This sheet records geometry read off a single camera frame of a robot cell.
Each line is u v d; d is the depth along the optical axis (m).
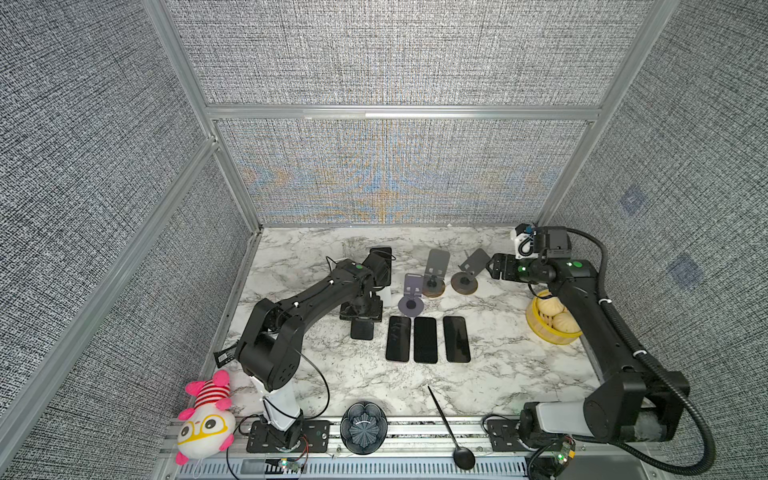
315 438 0.73
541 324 0.88
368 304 0.76
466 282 1.02
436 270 0.97
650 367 0.40
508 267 0.72
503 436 0.73
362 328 0.86
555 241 0.61
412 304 0.98
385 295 1.00
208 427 0.69
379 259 0.74
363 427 0.74
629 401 0.40
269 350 0.47
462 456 0.70
